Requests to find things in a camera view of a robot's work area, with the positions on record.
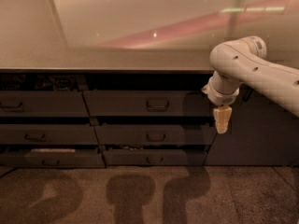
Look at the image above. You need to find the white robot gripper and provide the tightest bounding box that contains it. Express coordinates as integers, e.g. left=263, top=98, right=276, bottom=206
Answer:
left=202, top=73, right=240, bottom=134

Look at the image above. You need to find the dark drawer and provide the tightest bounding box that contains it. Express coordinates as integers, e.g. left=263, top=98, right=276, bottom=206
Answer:
left=0, top=91, right=88, bottom=118
left=103, top=149, right=206, bottom=166
left=82, top=90, right=219, bottom=118
left=0, top=124, right=98, bottom=145
left=0, top=148, right=106, bottom=169
left=95, top=125, right=216, bottom=146

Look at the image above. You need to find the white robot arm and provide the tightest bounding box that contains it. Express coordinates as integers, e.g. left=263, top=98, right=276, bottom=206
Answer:
left=202, top=36, right=299, bottom=134

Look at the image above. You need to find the dark right cabinet door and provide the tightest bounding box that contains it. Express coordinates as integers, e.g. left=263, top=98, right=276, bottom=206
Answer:
left=206, top=86, right=299, bottom=166

